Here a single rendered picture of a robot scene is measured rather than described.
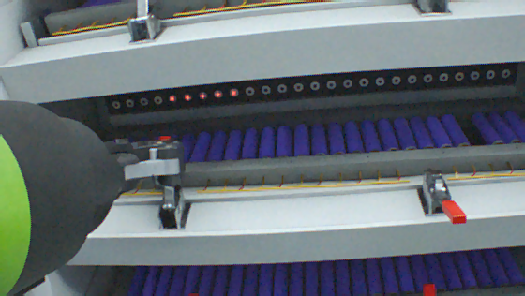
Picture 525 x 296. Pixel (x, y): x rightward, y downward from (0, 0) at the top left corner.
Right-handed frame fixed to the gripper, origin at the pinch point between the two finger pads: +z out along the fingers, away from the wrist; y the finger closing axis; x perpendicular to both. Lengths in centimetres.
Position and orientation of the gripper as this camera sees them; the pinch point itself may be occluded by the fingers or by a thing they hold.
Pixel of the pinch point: (157, 155)
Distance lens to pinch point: 43.2
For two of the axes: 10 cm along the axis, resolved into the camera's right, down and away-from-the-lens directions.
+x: -0.8, -10.0, -0.6
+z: 1.2, -0.7, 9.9
